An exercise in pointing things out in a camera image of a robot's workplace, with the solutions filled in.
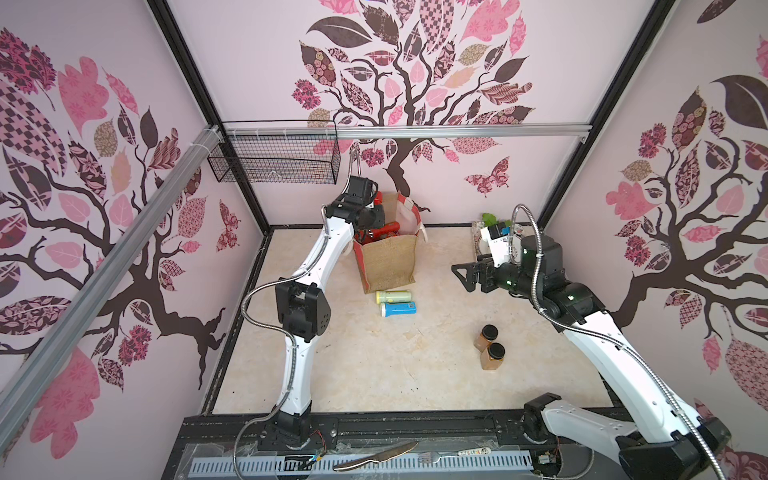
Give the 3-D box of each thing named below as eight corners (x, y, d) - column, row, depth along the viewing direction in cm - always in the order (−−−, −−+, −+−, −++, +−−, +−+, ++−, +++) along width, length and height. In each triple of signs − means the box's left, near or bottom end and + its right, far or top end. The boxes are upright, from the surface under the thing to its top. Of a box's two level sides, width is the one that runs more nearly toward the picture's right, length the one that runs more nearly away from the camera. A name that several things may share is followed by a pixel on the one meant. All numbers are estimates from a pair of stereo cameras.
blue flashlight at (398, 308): (382, 319, 96) (382, 314, 93) (380, 308, 98) (380, 303, 95) (417, 314, 97) (417, 309, 94) (414, 303, 99) (415, 298, 96)
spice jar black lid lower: (481, 370, 86) (490, 357, 77) (478, 355, 89) (487, 340, 80) (497, 370, 86) (508, 356, 77) (494, 355, 89) (504, 340, 80)
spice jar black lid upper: (475, 352, 89) (483, 337, 81) (473, 339, 92) (480, 324, 84) (490, 352, 89) (500, 337, 81) (487, 339, 92) (496, 324, 84)
